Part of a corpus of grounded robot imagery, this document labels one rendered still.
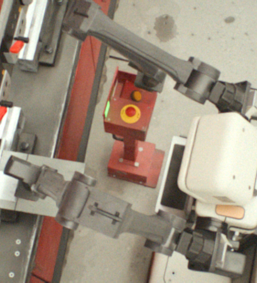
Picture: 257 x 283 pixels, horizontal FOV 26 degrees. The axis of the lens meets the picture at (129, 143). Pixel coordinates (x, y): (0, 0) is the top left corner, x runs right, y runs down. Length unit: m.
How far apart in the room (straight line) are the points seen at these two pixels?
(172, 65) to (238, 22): 1.66
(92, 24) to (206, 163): 0.46
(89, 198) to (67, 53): 1.01
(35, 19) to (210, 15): 1.38
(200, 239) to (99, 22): 0.61
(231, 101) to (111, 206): 0.61
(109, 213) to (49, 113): 0.90
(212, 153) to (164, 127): 1.48
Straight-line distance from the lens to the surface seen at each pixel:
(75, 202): 1.08
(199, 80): 1.52
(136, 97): 2.08
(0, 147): 1.78
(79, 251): 2.68
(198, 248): 1.43
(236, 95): 1.57
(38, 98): 1.95
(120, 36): 1.46
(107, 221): 1.07
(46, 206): 1.70
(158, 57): 1.49
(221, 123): 1.37
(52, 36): 2.01
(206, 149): 1.37
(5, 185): 1.73
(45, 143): 1.88
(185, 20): 3.10
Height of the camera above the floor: 2.64
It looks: 72 degrees down
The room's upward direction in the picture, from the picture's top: straight up
